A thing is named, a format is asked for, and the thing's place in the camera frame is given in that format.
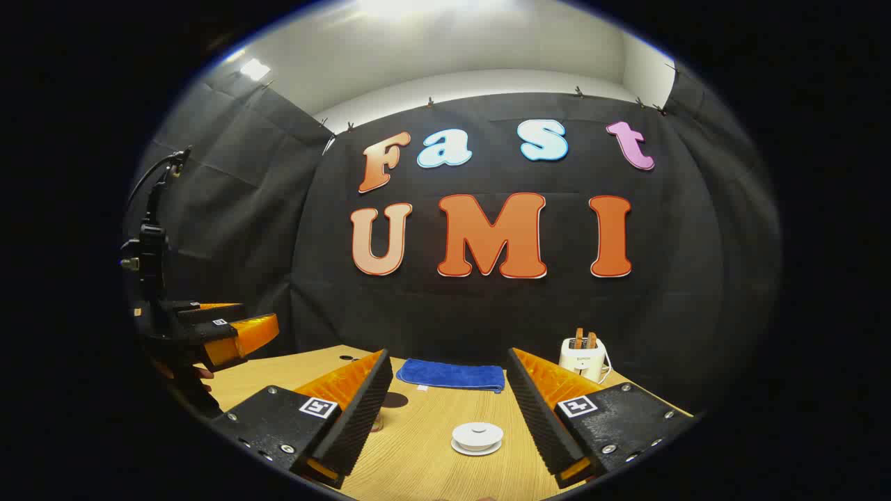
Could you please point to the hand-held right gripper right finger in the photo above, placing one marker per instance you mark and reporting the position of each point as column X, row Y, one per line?
column 539, row 417

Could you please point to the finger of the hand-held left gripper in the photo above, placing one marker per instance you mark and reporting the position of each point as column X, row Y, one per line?
column 209, row 311
column 243, row 337

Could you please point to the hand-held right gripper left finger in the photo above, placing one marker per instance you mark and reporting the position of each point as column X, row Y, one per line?
column 362, row 417

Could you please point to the silver water bottle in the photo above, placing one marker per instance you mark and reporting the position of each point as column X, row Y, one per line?
column 376, row 424

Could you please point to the dark brown round coaster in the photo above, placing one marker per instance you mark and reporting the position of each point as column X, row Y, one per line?
column 397, row 400

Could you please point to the white teacup lid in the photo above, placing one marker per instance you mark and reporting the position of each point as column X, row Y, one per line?
column 477, row 433

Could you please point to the white teacup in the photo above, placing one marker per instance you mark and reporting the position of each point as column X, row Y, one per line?
column 456, row 438

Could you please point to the cream toaster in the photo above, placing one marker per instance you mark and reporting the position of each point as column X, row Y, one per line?
column 581, row 360

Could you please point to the white saucer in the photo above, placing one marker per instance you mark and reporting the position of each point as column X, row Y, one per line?
column 477, row 454

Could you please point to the blue folded towel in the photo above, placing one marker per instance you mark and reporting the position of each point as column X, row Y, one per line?
column 452, row 376

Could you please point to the black backdrop cloth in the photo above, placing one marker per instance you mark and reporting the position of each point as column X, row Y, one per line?
column 487, row 313

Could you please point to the ceiling light panel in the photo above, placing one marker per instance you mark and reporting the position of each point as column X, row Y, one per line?
column 255, row 69

